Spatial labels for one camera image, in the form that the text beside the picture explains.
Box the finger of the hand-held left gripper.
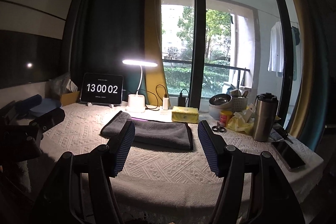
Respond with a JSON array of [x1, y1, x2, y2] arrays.
[[28, 108, 66, 135]]

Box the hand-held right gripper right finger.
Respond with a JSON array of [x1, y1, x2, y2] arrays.
[[197, 120, 305, 224]]

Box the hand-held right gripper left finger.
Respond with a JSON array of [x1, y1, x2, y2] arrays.
[[33, 120, 136, 224]]

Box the grey towel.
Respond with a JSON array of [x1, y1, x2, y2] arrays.
[[100, 111, 194, 151]]

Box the blue bowl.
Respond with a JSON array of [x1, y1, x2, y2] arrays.
[[29, 98, 63, 117]]

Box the black scissors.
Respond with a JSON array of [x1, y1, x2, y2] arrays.
[[211, 121, 226, 133]]

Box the dark blue rolled cloth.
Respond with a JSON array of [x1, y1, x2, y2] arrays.
[[15, 94, 43, 112]]

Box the cardboard box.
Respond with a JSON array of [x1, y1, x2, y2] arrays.
[[60, 91, 81, 106]]

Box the clear plastic bag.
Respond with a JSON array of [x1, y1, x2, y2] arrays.
[[48, 72, 78, 98]]

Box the small yellow-lidded jar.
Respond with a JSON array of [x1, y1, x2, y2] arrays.
[[220, 110, 234, 127]]

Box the white tablet stand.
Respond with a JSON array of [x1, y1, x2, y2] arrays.
[[86, 101, 116, 108]]

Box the yellow plastic bag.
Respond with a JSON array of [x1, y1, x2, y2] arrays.
[[227, 108, 256, 134]]

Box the yellow tissue pack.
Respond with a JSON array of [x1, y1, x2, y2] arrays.
[[171, 106, 199, 124]]

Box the metal pot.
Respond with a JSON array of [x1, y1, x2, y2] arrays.
[[208, 93, 233, 120]]

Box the white desk lamp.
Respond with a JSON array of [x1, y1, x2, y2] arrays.
[[122, 58, 158, 113]]

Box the white perforated basket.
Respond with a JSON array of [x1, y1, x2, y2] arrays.
[[229, 95, 249, 112]]

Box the black tablet clock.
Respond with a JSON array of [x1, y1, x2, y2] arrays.
[[80, 73, 124, 104]]

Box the black power bank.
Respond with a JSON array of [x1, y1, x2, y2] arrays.
[[178, 89, 189, 107]]

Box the steel tumbler black lid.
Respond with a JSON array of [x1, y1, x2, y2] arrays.
[[252, 92, 279, 143]]

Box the black smartphone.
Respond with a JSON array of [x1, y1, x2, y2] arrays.
[[271, 140, 306, 172]]

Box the black balcony railing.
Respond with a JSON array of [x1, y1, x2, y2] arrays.
[[162, 57, 250, 88]]

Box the dark green curtain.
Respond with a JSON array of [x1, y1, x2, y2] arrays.
[[62, 0, 148, 105]]

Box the white hanging shirt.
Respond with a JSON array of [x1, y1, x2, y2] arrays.
[[267, 21, 286, 74]]

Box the teal hanging garment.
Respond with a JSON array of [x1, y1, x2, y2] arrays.
[[290, 26, 300, 46]]

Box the yellow and teal curtain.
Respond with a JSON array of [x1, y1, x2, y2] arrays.
[[268, 0, 336, 148]]

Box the dark wall screen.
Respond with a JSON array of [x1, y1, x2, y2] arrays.
[[0, 29, 64, 90]]

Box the white charger with cable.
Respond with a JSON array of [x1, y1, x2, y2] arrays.
[[145, 84, 169, 110]]

